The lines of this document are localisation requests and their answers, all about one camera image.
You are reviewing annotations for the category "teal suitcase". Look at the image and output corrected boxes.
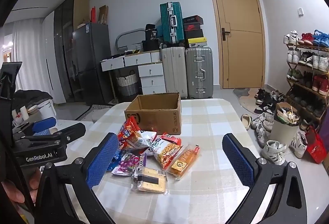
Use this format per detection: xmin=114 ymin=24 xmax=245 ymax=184
xmin=159 ymin=2 xmax=185 ymax=45

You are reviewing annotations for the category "beige suitcase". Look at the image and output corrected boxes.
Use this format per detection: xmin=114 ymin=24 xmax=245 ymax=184
xmin=161 ymin=46 xmax=188 ymax=100

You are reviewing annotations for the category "black labelled box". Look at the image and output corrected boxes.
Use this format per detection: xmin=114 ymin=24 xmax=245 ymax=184
xmin=145 ymin=24 xmax=158 ymax=41

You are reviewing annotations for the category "wooden door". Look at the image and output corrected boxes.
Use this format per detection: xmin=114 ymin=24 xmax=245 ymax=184
xmin=207 ymin=0 xmax=266 ymax=90

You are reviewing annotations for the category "blue snack packet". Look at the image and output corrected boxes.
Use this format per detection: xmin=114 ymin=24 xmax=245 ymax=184
xmin=107 ymin=148 xmax=121 ymax=172

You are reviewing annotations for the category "red snack packet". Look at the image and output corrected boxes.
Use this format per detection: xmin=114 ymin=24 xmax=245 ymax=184
xmin=161 ymin=132 xmax=182 ymax=146

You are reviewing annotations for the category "woven laundry basket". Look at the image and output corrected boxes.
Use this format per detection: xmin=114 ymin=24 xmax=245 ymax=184
xmin=114 ymin=71 xmax=139 ymax=96

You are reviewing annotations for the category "black white patterned rug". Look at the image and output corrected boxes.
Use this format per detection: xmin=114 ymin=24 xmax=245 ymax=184
xmin=74 ymin=104 xmax=116 ymax=122

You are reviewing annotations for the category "grey refrigerator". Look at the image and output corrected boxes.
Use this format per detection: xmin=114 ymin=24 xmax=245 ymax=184
xmin=72 ymin=22 xmax=114 ymax=106

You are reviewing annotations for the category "orange snack packet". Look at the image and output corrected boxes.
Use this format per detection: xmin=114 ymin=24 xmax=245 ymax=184
xmin=167 ymin=144 xmax=201 ymax=180

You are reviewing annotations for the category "grey oval hoop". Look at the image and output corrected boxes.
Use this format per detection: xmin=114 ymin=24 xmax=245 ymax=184
xmin=116 ymin=29 xmax=147 ymax=51

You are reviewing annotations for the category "black cloth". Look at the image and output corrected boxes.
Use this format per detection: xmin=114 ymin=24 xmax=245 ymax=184
xmin=12 ymin=89 xmax=53 ymax=111

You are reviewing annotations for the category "silver suitcase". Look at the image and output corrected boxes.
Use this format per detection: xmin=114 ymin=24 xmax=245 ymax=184
xmin=185 ymin=46 xmax=214 ymax=99

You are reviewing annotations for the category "person's left hand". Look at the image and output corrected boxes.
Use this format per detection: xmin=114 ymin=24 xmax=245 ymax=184
xmin=0 ymin=169 xmax=43 ymax=205

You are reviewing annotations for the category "white drawer desk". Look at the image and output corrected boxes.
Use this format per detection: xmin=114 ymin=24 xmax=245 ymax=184
xmin=101 ymin=51 xmax=167 ymax=96

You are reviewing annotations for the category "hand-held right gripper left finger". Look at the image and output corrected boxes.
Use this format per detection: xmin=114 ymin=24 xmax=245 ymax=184
xmin=35 ymin=133 xmax=120 ymax=224

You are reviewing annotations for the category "wooden shoe rack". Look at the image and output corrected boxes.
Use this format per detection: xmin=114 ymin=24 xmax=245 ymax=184
xmin=285 ymin=42 xmax=329 ymax=122

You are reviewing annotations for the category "red shopping bag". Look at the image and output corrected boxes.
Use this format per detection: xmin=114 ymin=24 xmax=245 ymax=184
xmin=305 ymin=126 xmax=327 ymax=164

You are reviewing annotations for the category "white curtain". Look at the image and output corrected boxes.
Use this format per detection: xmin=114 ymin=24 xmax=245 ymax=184
xmin=12 ymin=19 xmax=52 ymax=93

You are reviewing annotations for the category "scattered pile of shoes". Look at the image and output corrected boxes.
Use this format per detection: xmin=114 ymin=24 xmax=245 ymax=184
xmin=240 ymin=88 xmax=309 ymax=165

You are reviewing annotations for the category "shoe rack with shoes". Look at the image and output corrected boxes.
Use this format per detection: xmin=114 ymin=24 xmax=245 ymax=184
xmin=283 ymin=30 xmax=329 ymax=117

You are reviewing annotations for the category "purple candy bag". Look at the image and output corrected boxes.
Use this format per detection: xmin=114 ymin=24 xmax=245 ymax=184
xmin=111 ymin=151 xmax=147 ymax=176

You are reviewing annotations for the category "white black snack bag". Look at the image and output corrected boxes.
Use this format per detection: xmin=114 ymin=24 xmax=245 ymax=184
xmin=129 ymin=130 xmax=158 ymax=155

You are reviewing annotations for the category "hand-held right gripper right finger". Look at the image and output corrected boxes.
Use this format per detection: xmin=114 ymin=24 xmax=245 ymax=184
xmin=222 ymin=133 xmax=315 ymax=224

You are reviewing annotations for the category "white trash bin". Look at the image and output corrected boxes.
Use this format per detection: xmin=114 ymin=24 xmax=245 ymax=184
xmin=270 ymin=102 xmax=301 ymax=142

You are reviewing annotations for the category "white cabinet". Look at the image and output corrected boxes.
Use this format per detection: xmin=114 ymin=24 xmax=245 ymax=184
xmin=42 ymin=11 xmax=66 ymax=104

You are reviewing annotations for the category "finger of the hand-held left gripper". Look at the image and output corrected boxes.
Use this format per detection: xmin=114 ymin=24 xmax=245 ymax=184
xmin=14 ymin=122 xmax=87 ymax=149
xmin=12 ymin=116 xmax=57 ymax=136

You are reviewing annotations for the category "dark red shoe box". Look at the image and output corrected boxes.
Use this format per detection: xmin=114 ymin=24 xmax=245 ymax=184
xmin=184 ymin=30 xmax=205 ymax=40

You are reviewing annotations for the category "clear cracker packet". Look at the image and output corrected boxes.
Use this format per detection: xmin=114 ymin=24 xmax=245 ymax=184
xmin=131 ymin=165 xmax=167 ymax=194

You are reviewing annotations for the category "red chip bag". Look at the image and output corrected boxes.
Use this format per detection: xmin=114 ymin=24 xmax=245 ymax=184
xmin=118 ymin=116 xmax=142 ymax=150

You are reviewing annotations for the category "red logo shoe box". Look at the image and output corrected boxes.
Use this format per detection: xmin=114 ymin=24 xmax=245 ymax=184
xmin=183 ymin=23 xmax=201 ymax=32

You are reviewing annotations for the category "brown cardboard box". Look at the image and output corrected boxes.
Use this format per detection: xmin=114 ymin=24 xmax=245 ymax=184
xmin=124 ymin=93 xmax=182 ymax=135

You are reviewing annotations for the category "beige grey doormat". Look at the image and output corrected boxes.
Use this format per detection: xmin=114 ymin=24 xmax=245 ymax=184
xmin=233 ymin=87 xmax=263 ymax=111

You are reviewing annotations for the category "yellow black shoe box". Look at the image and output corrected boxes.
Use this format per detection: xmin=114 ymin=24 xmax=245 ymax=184
xmin=185 ymin=37 xmax=207 ymax=48

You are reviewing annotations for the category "noodle stick snack bag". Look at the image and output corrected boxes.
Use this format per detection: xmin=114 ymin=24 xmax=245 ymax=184
xmin=150 ymin=137 xmax=183 ymax=170

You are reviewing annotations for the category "dark glass cabinet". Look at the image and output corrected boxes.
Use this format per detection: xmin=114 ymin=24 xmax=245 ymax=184
xmin=53 ymin=0 xmax=89 ymax=102

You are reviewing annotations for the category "cardboard sheet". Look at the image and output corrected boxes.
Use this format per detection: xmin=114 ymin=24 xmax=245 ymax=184
xmin=99 ymin=5 xmax=109 ymax=25

